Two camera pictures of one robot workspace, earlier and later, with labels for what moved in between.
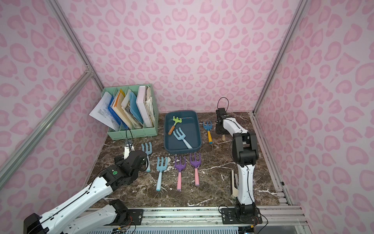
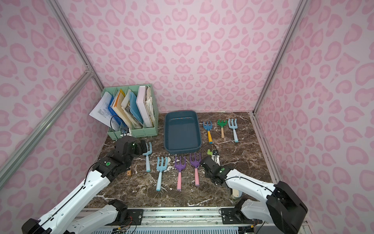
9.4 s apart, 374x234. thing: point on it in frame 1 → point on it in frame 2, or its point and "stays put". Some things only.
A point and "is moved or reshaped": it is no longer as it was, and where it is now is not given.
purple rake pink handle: x=179 y=167 stays put
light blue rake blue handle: x=160 y=168 stays put
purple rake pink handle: x=196 y=164 stays put
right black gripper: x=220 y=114 → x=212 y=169
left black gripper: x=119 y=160 → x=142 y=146
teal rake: x=147 y=152 stays put
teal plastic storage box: x=182 y=131 stays put
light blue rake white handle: x=181 y=137 is moved or reshaped
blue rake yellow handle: x=208 y=127 stays put
